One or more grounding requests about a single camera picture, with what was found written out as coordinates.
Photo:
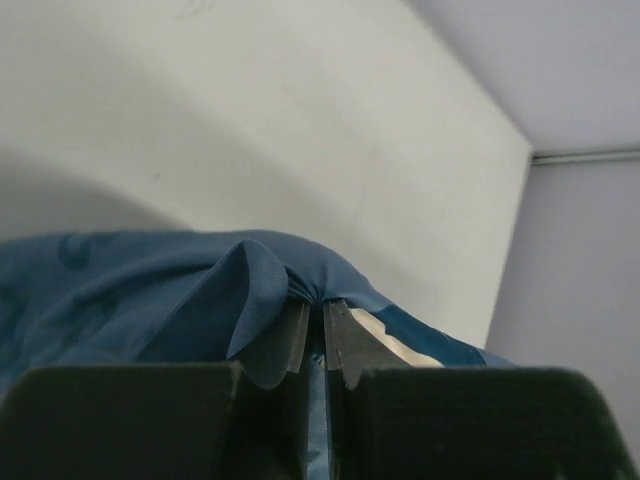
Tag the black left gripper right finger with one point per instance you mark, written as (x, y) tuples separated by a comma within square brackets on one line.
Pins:
[(390, 420)]

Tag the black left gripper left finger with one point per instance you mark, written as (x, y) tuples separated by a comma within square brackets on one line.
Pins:
[(245, 418)]

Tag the blue cartoon print pillowcase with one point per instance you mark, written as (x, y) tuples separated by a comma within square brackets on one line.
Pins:
[(121, 298)]

